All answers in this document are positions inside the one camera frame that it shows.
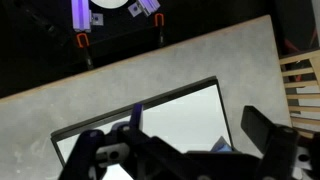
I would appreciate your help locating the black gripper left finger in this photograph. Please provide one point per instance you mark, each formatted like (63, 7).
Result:
(83, 156)

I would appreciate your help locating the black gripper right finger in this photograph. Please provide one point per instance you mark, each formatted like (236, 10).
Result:
(280, 150)

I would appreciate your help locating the blue towel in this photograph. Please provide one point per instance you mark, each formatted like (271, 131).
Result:
(221, 146)

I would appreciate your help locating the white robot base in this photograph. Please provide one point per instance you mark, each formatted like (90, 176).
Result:
(108, 3)

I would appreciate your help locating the black framed whiteboard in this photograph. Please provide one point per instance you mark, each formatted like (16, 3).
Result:
(186, 123)

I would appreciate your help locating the light wooden chair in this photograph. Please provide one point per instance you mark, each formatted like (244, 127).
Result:
(300, 83)

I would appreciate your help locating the black robot stand surface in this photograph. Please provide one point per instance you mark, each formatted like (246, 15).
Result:
(40, 50)

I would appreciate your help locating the orange and black clamp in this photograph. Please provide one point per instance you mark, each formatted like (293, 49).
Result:
(82, 40)
(159, 20)

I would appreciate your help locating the black case with red stripes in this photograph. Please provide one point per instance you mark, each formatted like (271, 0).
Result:
(293, 20)

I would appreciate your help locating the long aluminium extrusion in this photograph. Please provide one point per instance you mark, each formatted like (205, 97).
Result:
(81, 15)

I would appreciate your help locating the short aluminium extrusion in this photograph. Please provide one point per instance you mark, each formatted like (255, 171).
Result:
(149, 6)

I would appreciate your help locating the grey corner bracket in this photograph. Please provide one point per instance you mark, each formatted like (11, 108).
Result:
(134, 9)
(97, 19)

